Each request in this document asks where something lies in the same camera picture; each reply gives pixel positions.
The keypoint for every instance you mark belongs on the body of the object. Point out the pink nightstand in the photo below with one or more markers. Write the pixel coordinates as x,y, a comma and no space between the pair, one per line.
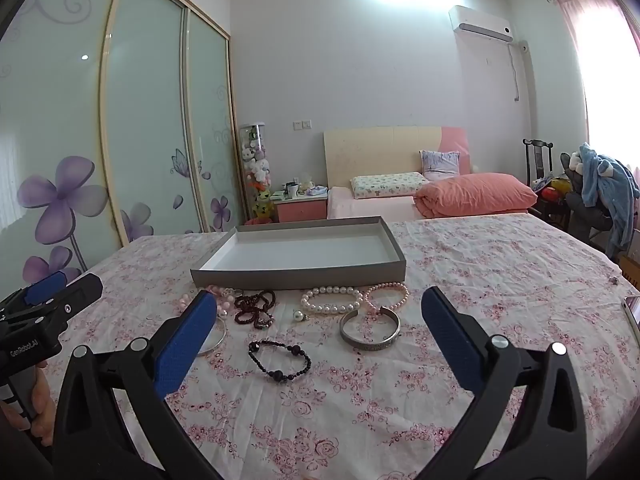
302,210

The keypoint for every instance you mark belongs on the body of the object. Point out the silver cuff bangle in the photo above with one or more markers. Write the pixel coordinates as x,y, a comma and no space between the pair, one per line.
370,346

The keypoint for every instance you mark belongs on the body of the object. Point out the blue plush garment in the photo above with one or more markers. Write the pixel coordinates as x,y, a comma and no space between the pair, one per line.
607,185

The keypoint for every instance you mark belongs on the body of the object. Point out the pink bed mattress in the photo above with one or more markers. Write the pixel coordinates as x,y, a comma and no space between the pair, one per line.
375,206

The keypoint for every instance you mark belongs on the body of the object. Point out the grey chair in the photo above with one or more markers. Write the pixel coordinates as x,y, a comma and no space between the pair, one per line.
582,207

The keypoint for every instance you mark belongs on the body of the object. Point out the white air conditioner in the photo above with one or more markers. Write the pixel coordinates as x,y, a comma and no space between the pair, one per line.
482,22

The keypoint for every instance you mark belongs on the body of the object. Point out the white wall switch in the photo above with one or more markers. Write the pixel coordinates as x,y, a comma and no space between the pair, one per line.
303,124

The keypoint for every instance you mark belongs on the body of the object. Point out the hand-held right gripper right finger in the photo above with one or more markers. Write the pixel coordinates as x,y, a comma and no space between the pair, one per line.
450,345

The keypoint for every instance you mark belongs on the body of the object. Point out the clear tube of plush toys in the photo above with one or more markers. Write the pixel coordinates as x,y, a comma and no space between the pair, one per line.
256,170

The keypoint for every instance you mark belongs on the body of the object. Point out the pink curtain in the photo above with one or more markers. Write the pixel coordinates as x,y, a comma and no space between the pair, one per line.
570,35

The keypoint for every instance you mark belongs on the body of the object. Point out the lavender cushion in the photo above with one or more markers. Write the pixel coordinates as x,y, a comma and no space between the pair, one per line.
439,164

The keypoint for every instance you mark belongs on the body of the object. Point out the smartphone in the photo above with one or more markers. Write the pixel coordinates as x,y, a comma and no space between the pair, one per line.
632,312

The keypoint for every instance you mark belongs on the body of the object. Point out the floral print pillow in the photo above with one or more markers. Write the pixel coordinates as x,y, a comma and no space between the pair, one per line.
387,184

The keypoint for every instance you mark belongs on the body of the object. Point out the yellow and red toys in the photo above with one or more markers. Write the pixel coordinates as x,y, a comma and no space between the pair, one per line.
555,190

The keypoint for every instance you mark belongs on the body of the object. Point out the pink floral sheet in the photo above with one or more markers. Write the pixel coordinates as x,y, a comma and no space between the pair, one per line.
400,410

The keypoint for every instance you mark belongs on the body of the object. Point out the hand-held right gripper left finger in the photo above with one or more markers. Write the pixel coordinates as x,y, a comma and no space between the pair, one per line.
185,342

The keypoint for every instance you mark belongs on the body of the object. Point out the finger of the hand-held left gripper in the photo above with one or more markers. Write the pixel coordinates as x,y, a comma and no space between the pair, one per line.
47,285
75,297

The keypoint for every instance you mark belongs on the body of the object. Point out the salmon pink pillow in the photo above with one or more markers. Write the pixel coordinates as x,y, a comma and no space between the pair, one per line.
475,192

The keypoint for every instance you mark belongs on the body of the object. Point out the dark wooden chair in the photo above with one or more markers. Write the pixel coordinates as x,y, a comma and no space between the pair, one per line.
537,160

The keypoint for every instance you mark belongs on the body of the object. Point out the pearl pendant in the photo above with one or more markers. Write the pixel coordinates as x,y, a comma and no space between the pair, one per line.
299,315

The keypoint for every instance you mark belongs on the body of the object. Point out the thin silver bangle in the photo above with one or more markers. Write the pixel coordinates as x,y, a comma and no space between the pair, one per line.
220,342

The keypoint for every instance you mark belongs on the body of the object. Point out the flower print sliding wardrobe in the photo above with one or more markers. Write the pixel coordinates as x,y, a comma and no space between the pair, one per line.
150,110

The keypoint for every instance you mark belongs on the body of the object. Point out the beige and pink headboard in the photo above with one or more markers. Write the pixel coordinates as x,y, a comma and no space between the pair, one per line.
370,152

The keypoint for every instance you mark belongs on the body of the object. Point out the person's left hand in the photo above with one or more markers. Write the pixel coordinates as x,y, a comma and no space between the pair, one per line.
44,402

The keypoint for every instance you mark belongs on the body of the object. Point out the grey cardboard box tray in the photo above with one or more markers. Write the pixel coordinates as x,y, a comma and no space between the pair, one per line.
300,275

